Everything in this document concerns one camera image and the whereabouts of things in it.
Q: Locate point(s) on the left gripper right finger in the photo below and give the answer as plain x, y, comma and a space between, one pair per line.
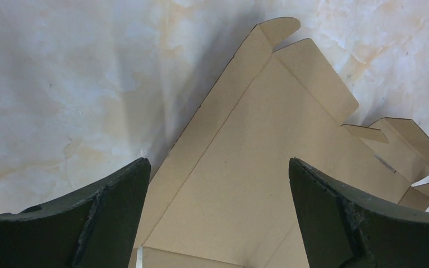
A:
342, 226

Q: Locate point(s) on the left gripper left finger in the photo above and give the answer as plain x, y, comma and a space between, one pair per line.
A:
94, 226

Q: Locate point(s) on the brown cardboard box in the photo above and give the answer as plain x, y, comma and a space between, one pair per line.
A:
222, 196

